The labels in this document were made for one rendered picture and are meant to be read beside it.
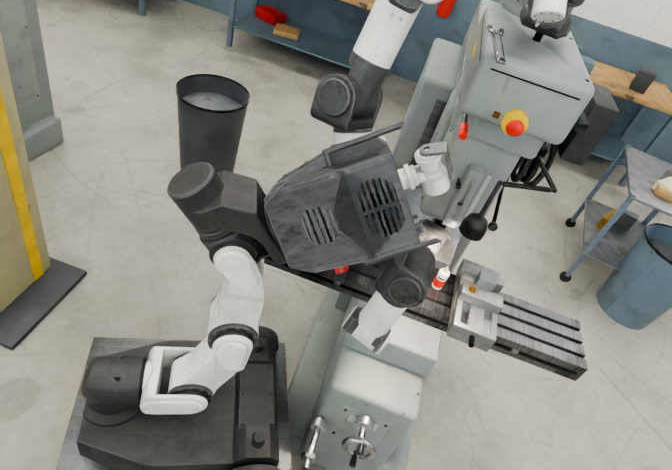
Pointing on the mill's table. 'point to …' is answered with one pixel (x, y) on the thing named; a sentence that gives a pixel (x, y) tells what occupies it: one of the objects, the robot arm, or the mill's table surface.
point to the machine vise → (486, 321)
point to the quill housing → (435, 207)
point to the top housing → (525, 77)
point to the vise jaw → (481, 298)
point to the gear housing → (486, 132)
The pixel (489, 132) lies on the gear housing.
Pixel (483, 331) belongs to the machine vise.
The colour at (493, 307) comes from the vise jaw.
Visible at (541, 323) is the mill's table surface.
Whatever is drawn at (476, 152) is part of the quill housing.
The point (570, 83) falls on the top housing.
